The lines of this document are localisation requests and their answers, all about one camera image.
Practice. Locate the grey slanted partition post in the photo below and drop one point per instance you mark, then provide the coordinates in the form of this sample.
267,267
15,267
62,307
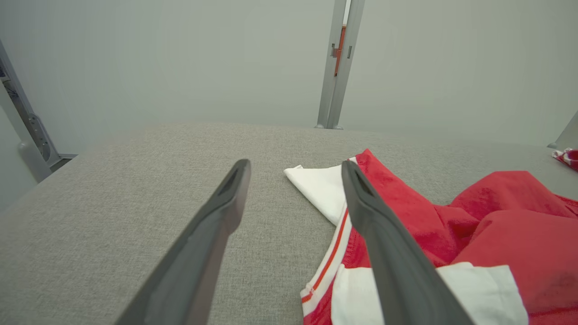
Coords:
569,135

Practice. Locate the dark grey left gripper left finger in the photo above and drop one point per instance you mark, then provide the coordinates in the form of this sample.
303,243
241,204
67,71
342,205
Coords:
194,262

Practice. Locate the grey post with socket strip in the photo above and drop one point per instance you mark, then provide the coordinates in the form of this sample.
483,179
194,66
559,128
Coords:
27,153

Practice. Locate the red white basketball jersey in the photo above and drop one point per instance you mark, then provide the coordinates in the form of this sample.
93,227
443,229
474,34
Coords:
496,216

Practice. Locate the grey double partition post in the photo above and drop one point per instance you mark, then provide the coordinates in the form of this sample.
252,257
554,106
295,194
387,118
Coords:
332,90

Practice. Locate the red white-trimmed basketball shorts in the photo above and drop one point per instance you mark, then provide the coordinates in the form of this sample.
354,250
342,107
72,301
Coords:
570,158

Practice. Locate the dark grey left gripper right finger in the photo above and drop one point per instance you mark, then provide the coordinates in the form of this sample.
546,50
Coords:
397,271

